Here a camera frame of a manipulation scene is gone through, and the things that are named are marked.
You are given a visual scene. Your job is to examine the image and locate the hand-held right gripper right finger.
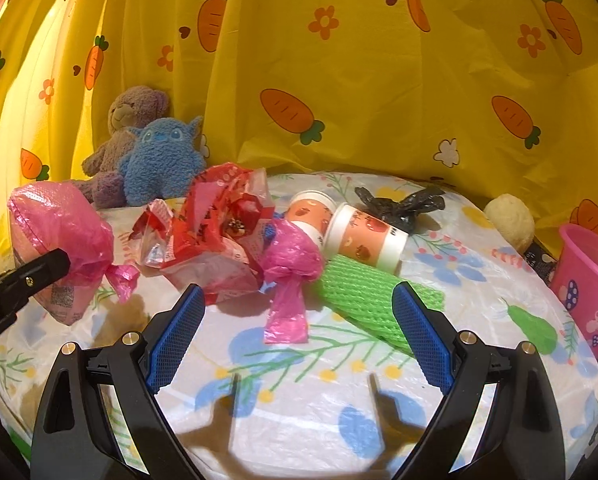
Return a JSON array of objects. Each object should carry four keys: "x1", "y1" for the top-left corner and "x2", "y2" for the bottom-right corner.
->
[{"x1": 391, "y1": 281, "x2": 567, "y2": 480}]

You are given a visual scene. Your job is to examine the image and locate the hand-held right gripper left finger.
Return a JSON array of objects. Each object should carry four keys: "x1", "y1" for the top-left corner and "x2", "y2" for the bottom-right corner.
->
[{"x1": 30, "y1": 282, "x2": 207, "y2": 480}]

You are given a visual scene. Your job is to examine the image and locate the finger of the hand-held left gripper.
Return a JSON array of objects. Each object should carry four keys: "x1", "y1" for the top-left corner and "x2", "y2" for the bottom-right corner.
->
[{"x1": 0, "y1": 249, "x2": 71, "y2": 311}]

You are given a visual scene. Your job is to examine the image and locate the large pink plastic bag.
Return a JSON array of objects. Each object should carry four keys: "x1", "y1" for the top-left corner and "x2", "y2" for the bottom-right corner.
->
[{"x1": 8, "y1": 181, "x2": 141, "y2": 327}]

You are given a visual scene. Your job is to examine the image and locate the green foam net sleeve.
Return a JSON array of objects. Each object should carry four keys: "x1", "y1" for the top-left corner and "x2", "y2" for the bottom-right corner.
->
[{"x1": 313, "y1": 254, "x2": 447, "y2": 356}]

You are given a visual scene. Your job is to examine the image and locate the red plastic bag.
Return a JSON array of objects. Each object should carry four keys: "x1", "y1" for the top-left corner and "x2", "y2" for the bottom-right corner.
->
[{"x1": 129, "y1": 162, "x2": 275, "y2": 307}]

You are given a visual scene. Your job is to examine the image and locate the orange apple print paper cup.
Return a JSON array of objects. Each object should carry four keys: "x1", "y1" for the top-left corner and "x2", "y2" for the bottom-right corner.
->
[
  {"x1": 321, "y1": 203, "x2": 410, "y2": 275},
  {"x1": 284, "y1": 191, "x2": 337, "y2": 247}
]

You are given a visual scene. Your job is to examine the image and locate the black plastic bag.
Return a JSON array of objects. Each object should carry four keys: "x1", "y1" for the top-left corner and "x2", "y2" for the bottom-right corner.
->
[{"x1": 355, "y1": 185, "x2": 447, "y2": 235}]

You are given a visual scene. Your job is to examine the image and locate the small pink plastic bag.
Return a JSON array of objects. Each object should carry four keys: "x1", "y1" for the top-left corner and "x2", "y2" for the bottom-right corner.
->
[{"x1": 259, "y1": 219, "x2": 325, "y2": 345}]

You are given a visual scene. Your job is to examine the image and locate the pink plastic bucket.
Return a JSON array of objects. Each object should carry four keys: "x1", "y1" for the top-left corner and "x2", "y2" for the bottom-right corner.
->
[{"x1": 549, "y1": 223, "x2": 598, "y2": 358}]

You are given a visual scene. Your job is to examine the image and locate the floral plastic tablecloth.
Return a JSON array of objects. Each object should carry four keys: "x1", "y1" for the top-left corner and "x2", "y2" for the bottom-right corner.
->
[{"x1": 0, "y1": 170, "x2": 598, "y2": 480}]

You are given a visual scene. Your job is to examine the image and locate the cream plush ball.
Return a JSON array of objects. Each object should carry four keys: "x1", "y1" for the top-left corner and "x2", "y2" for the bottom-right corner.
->
[{"x1": 484, "y1": 195, "x2": 536, "y2": 253}]

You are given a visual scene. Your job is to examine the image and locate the blue plush toy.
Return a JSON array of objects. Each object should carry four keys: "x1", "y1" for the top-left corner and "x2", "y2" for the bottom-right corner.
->
[{"x1": 118, "y1": 116, "x2": 207, "y2": 207}]

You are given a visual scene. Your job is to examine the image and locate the brown teddy bear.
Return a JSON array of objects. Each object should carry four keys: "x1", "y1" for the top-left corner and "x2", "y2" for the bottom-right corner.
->
[{"x1": 72, "y1": 85, "x2": 172, "y2": 211}]

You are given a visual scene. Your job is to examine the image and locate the yellow carrot print curtain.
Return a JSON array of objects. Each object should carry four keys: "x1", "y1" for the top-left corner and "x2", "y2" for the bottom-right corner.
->
[{"x1": 0, "y1": 0, "x2": 598, "y2": 273}]

